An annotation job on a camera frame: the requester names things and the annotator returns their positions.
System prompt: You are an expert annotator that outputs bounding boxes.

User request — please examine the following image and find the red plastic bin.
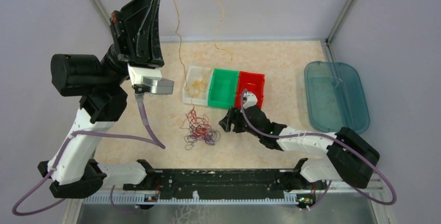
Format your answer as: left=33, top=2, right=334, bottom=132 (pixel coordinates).
left=234, top=71, right=265, bottom=108

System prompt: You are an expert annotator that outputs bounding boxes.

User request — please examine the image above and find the yellow wire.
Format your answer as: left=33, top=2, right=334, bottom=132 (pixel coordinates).
left=159, top=0, right=234, bottom=110

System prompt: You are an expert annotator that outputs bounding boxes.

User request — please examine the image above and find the white cable duct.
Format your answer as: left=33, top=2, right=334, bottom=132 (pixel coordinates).
left=83, top=193, right=314, bottom=207

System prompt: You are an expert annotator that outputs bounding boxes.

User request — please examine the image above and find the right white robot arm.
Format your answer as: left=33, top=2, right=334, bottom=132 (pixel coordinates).
left=218, top=106, right=380, bottom=189

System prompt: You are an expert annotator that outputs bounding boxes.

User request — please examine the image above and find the aluminium frame post right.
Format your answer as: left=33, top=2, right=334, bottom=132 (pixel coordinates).
left=326, top=0, right=356, bottom=47

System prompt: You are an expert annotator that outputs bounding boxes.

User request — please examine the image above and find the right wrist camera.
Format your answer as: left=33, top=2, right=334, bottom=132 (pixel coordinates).
left=242, top=91, right=258, bottom=109

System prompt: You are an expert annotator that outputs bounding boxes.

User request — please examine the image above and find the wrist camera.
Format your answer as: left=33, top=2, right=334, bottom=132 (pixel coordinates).
left=127, top=64, right=174, bottom=95
left=242, top=91, right=258, bottom=109

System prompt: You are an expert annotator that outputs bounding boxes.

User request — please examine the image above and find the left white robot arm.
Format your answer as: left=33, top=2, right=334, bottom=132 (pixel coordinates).
left=38, top=0, right=174, bottom=199

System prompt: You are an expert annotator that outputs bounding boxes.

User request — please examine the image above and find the white plastic bin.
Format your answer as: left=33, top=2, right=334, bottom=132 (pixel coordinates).
left=182, top=65, right=214, bottom=107

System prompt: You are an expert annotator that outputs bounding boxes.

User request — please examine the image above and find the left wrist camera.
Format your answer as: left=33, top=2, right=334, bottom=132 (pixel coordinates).
left=127, top=64, right=174, bottom=95

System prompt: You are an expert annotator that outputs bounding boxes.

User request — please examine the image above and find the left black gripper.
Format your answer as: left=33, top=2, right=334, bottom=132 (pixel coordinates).
left=100, top=0, right=165, bottom=87

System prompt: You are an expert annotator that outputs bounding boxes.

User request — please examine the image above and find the green plastic bin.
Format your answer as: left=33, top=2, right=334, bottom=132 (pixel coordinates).
left=208, top=68, right=239, bottom=109

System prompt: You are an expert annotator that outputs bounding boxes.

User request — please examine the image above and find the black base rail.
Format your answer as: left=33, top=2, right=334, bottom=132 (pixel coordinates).
left=123, top=160, right=327, bottom=200

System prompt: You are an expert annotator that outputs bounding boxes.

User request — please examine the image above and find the coloured wire pile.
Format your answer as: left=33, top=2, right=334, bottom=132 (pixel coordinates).
left=180, top=107, right=221, bottom=151

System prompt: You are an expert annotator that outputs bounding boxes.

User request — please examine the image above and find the aluminium frame post left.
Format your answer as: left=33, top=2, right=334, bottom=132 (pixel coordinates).
left=89, top=0, right=113, bottom=40

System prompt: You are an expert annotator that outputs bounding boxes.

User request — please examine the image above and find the aluminium frame post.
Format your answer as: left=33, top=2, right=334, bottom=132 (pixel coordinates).
left=326, top=0, right=356, bottom=47
left=89, top=0, right=113, bottom=40

